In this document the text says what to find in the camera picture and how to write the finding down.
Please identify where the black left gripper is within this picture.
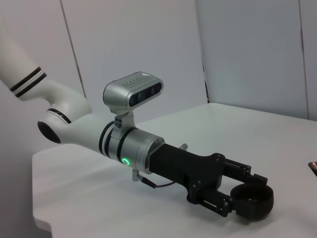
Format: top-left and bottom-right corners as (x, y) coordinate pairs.
(148, 143), (268, 219)

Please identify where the small black teacup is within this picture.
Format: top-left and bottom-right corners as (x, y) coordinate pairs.
(230, 184), (275, 220)

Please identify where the left arm silver cable plug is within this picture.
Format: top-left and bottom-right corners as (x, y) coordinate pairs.
(131, 169), (180, 190)

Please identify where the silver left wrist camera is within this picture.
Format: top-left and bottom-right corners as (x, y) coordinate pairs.
(103, 71), (164, 136)

